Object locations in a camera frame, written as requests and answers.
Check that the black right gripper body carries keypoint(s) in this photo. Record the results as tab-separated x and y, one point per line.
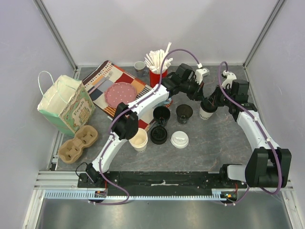
215	99

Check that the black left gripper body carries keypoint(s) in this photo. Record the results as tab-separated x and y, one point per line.
191	88

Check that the black coffee cup lid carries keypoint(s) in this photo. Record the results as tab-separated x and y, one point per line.
207	106

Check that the white paper coffee cup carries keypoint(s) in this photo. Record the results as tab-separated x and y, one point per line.
205	114

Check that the black plastic cup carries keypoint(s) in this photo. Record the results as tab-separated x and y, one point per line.
184	113

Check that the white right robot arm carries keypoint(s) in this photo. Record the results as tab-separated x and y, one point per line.
269	164

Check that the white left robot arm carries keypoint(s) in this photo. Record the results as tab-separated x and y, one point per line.
126	118

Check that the light blue ceramic mug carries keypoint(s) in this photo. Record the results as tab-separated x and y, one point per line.
167	102

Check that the stack of black cups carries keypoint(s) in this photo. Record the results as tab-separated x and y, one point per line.
161	115

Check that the red straw holder cup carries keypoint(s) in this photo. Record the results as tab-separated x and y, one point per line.
154	77

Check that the stack of white lids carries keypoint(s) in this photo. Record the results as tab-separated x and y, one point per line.
180	139

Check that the bundle of white straws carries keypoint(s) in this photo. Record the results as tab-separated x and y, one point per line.
156	61

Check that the grey ceramic mug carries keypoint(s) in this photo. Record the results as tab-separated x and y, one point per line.
140	69

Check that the pink polka dot plate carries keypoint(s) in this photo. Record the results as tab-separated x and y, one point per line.
120	93

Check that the stack of white paper cups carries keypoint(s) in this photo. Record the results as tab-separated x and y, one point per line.
139	141

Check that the colourful patchwork placemat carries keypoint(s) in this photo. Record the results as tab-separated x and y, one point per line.
118	75

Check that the green patterned paper bag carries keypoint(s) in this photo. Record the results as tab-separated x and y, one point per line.
66	104

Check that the cardboard cup carrier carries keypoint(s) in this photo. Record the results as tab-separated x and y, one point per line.
71	150

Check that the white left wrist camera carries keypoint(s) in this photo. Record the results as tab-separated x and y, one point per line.
200	74

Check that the pink handled fork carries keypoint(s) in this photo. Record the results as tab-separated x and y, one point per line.
101	81

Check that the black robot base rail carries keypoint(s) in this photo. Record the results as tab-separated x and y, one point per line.
132	179

